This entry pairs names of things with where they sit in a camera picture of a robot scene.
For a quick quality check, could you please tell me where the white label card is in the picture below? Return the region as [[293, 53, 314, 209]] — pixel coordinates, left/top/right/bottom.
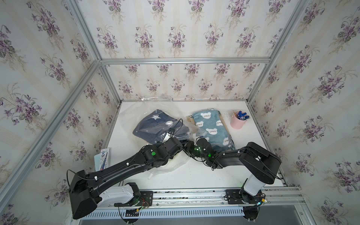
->
[[94, 148, 110, 172]]

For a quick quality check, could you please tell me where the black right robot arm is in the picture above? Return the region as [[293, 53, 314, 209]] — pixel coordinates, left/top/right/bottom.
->
[[183, 138, 282, 198]]

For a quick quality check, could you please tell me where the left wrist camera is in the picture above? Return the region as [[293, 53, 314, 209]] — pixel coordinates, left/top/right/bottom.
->
[[162, 128, 175, 143]]

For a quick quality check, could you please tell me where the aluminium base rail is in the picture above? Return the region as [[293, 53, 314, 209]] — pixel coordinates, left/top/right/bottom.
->
[[135, 187, 306, 208]]

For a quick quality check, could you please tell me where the clear plastic vacuum bag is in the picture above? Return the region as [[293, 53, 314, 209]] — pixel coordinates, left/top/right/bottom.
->
[[119, 98, 207, 176]]

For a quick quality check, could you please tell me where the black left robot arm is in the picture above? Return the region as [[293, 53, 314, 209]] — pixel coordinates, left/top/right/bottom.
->
[[69, 137, 183, 219]]

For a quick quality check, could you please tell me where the pink cup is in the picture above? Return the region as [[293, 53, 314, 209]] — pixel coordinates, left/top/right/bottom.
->
[[230, 113, 247, 130]]

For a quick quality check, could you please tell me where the teal bear pattern blanket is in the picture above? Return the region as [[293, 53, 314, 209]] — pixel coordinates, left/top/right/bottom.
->
[[192, 109, 235, 152]]

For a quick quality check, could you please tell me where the beige blanket with orange pattern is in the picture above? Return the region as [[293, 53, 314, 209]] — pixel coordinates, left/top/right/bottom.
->
[[187, 109, 231, 144]]

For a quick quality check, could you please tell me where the navy star pattern blanket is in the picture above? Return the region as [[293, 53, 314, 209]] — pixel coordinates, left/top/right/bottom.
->
[[132, 109, 190, 144]]

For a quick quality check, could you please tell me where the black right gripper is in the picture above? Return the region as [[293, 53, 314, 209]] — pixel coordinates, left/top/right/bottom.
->
[[180, 141, 209, 162]]

